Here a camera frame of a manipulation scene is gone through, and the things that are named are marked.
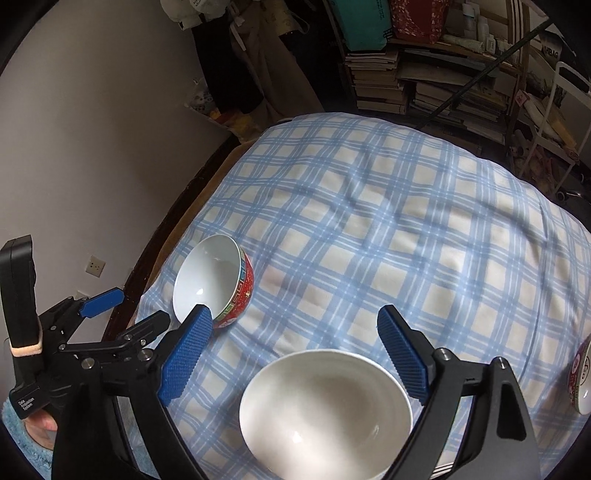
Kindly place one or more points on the dark wooden bed frame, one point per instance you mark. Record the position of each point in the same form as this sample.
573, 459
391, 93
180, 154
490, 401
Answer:
152, 249

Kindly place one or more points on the blue plaid blanket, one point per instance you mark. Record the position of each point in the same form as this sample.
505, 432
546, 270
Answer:
369, 230

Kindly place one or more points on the white bowl with colourful print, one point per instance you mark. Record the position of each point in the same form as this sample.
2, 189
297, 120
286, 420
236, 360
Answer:
323, 415

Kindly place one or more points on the large red patterned bowl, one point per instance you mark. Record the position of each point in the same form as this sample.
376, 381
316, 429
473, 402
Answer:
582, 378

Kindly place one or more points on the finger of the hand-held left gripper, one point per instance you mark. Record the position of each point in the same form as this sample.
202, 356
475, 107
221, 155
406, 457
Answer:
147, 325
101, 301

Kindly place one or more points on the black diagonal pole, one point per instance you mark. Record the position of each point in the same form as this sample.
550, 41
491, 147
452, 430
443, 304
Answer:
485, 74

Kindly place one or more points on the red patterned bag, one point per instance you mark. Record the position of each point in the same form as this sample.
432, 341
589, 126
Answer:
418, 21

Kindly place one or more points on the hanging black garment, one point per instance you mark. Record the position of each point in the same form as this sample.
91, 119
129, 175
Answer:
221, 69

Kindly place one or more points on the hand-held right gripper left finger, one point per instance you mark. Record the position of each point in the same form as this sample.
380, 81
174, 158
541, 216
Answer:
184, 350

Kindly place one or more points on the white metal rack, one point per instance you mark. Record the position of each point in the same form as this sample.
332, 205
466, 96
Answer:
554, 129

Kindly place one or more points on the stack of books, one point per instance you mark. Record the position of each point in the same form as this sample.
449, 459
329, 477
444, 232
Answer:
374, 83

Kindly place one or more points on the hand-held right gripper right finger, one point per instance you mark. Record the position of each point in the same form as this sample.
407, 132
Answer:
406, 355

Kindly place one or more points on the person's left hand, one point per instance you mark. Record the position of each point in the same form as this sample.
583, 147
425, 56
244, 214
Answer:
41, 427

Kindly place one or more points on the white printed bag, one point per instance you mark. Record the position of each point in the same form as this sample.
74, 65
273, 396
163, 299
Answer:
205, 106

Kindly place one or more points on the teal box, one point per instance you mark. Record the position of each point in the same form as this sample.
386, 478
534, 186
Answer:
362, 23

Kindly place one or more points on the white wall socket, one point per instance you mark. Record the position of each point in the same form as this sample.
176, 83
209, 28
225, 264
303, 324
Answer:
82, 295
94, 266

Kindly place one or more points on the small red patterned bowl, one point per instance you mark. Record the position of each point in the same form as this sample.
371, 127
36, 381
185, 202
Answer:
203, 272

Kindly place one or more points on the person's left forearm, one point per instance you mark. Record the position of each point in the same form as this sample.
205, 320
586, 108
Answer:
14, 443

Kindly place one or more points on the hanging beige coat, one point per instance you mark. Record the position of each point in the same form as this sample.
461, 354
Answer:
272, 60

